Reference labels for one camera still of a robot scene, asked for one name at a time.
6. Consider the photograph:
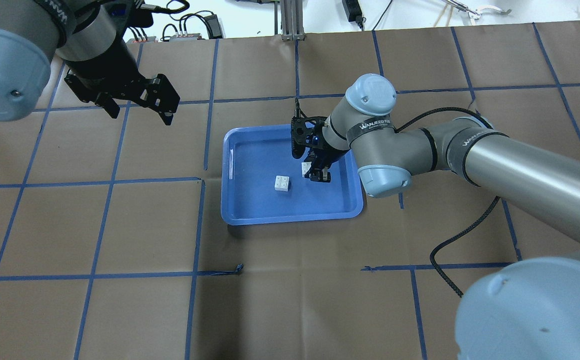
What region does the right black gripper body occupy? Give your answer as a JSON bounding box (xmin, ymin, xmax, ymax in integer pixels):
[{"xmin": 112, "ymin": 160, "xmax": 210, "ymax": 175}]
[{"xmin": 291, "ymin": 115, "xmax": 348, "ymax": 169}]

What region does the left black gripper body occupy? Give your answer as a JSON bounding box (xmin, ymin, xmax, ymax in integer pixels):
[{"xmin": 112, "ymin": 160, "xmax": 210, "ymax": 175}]
[{"xmin": 64, "ymin": 38, "xmax": 146, "ymax": 106}]

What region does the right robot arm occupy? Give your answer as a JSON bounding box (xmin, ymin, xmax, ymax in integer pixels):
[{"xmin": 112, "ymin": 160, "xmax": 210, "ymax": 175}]
[{"xmin": 291, "ymin": 73, "xmax": 580, "ymax": 360}]

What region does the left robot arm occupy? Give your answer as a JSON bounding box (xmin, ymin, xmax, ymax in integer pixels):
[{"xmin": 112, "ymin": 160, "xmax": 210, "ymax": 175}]
[{"xmin": 0, "ymin": 0, "xmax": 180, "ymax": 126}]

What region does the blue plastic tray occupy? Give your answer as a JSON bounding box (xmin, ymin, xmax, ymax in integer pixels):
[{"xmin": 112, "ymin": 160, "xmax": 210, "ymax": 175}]
[{"xmin": 220, "ymin": 124, "xmax": 364, "ymax": 226}]

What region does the black power adapter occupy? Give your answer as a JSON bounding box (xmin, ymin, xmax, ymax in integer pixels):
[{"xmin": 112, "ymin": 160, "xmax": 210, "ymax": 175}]
[{"xmin": 341, "ymin": 0, "xmax": 364, "ymax": 23}]

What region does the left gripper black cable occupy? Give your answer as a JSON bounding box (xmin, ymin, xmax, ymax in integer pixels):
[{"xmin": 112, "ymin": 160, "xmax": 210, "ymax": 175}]
[{"xmin": 130, "ymin": 0, "xmax": 190, "ymax": 16}]

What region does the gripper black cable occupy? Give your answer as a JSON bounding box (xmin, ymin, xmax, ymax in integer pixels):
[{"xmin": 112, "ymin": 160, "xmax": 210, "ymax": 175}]
[
  {"xmin": 395, "ymin": 106, "xmax": 500, "ymax": 298},
  {"xmin": 130, "ymin": 0, "xmax": 190, "ymax": 16}
]

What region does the aluminium frame post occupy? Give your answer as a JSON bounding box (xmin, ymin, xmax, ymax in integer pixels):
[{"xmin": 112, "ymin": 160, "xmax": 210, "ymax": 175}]
[{"xmin": 279, "ymin": 0, "xmax": 305, "ymax": 43}]

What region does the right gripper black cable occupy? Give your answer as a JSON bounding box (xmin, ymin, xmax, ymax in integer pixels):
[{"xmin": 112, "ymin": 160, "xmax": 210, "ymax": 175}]
[{"xmin": 395, "ymin": 106, "xmax": 500, "ymax": 298}]

